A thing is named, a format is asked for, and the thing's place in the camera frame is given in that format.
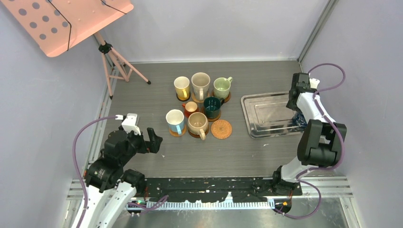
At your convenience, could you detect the navy blue mug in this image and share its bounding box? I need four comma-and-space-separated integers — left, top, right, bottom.
292, 112, 307, 128

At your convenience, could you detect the woven rattan coaster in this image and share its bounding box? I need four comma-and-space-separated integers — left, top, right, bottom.
191, 94, 207, 104
211, 119, 232, 140

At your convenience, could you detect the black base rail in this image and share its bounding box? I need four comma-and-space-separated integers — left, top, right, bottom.
134, 177, 302, 203

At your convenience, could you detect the cream mug tall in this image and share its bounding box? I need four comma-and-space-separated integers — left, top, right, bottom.
191, 72, 211, 100

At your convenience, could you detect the yellow cup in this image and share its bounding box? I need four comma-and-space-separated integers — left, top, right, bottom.
174, 76, 191, 99

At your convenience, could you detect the light green mug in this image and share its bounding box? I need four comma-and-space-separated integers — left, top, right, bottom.
213, 76, 233, 99

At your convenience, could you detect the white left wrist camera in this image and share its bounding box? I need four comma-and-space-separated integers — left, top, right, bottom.
115, 113, 141, 135

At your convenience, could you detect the beige mug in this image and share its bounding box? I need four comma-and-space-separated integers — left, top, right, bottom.
188, 112, 209, 141

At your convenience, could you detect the orange black face coaster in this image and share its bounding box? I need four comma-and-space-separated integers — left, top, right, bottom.
175, 94, 192, 102

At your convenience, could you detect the light orange wooden coaster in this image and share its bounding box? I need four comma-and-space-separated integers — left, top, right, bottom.
169, 125, 187, 137

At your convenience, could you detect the red round coaster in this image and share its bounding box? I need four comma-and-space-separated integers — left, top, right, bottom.
184, 108, 200, 118

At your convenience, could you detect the metal tray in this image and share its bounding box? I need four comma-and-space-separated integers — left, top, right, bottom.
240, 91, 304, 139

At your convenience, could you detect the dark green mug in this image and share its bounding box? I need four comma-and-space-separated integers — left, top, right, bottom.
203, 96, 224, 119

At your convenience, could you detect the small brown cup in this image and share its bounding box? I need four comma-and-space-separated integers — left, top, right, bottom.
182, 101, 199, 110

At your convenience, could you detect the brown wooden coaster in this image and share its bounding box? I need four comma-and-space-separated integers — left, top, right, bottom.
201, 108, 221, 122

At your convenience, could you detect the white light blue mug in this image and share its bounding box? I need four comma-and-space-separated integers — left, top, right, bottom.
165, 109, 185, 134

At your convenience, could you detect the dark wooden coaster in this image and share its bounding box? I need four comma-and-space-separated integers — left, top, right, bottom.
188, 130, 209, 138
211, 91, 231, 105

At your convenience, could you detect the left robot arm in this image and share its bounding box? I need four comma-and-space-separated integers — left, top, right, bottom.
73, 128, 163, 228

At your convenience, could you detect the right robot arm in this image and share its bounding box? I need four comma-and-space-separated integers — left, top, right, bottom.
271, 73, 347, 195

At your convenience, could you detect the pink music stand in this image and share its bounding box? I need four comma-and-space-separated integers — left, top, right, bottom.
1, 0, 151, 98

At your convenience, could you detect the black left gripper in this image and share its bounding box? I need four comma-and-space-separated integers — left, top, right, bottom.
120, 126, 162, 164

